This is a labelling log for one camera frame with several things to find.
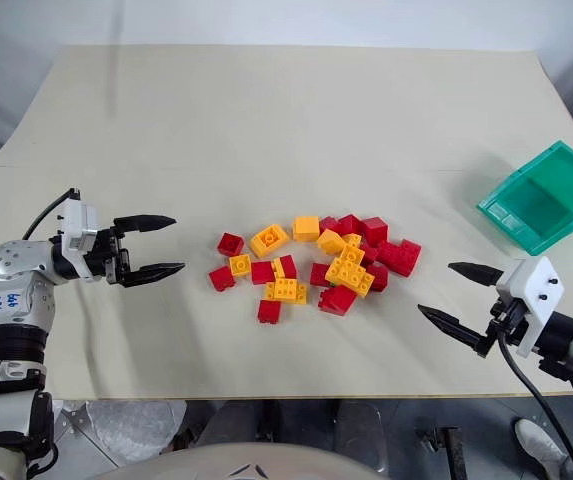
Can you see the white shoe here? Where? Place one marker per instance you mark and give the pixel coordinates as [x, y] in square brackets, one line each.
[541, 445]

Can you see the clear plastic wrap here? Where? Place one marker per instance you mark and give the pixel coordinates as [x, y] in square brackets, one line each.
[121, 425]

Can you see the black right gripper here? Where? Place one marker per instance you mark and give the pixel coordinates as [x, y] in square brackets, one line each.
[508, 320]

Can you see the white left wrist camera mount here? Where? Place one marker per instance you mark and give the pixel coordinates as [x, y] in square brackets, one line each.
[80, 225]

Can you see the yellow plastic studded brick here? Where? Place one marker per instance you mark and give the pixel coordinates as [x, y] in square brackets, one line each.
[287, 291]

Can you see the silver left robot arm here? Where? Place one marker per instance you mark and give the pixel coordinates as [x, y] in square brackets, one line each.
[11, 300]

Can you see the green plastic bin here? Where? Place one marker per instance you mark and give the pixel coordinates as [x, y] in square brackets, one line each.
[541, 205]

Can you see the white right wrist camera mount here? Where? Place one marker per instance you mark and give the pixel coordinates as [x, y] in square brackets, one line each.
[536, 290]

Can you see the black metal stand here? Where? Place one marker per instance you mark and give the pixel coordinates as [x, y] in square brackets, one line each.
[448, 450]

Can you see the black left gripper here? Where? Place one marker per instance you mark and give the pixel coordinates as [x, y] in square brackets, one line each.
[111, 255]

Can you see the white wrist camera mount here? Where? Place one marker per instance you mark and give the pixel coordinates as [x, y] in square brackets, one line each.
[536, 290]
[80, 225]

